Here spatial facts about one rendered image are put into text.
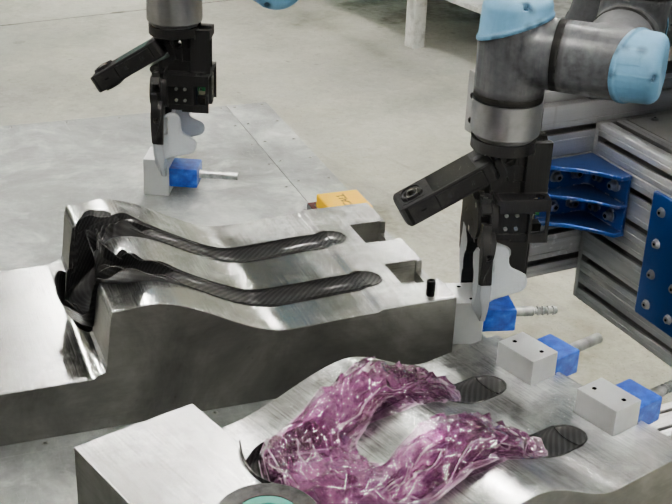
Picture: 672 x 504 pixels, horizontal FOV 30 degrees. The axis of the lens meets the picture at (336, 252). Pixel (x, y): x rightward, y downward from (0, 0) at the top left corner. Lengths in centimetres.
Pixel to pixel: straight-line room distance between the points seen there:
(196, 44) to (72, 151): 34
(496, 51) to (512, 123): 8
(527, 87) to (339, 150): 283
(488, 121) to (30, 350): 53
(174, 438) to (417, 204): 42
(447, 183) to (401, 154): 277
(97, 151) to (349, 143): 230
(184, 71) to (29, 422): 64
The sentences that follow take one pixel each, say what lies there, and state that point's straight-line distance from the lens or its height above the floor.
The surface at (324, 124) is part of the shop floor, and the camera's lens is 435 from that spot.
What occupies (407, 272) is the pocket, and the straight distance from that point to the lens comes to 143.
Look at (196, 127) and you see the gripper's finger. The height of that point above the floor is 88.
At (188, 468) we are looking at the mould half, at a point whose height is 91.
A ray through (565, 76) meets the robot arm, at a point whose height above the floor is 113.
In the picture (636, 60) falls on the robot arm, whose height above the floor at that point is 116.
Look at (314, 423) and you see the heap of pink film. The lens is 112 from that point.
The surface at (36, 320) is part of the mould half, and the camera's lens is 137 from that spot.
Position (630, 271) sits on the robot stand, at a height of 77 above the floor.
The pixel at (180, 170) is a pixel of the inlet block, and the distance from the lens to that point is 178.
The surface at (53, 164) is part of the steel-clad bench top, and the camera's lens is 192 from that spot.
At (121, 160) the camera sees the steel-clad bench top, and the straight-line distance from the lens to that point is 193.
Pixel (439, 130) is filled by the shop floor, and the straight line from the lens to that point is 435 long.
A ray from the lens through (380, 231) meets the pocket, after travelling 152.
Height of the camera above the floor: 153
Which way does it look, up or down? 26 degrees down
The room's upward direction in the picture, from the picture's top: 2 degrees clockwise
